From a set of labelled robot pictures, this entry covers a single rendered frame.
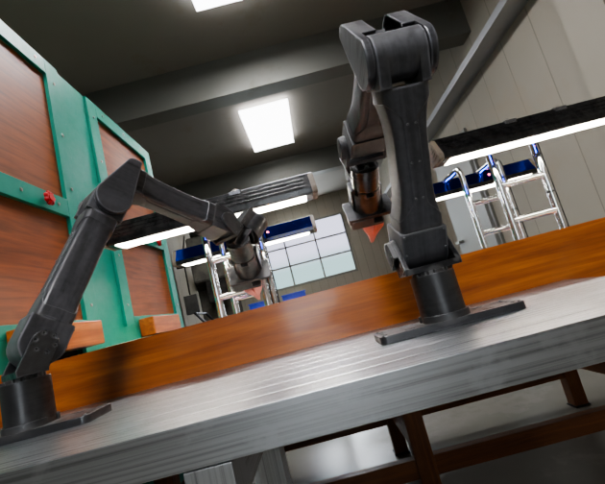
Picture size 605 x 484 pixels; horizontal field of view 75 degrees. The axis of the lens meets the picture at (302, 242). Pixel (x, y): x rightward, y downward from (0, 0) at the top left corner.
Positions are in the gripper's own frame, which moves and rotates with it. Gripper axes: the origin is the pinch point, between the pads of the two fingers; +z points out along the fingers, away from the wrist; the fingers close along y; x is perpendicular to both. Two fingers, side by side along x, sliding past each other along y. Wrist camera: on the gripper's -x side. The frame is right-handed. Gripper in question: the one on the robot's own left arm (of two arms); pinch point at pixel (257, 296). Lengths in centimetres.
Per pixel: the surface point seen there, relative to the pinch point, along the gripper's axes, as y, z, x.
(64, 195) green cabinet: 56, -19, -47
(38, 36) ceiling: 141, -37, -286
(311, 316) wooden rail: -12.8, -16.2, 24.6
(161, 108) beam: 81, 43, -311
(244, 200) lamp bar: -1.8, -16.7, -21.2
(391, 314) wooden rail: -27.7, -14.1, 27.1
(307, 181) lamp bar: -20.3, -17.1, -22.0
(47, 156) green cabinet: 57, -30, -53
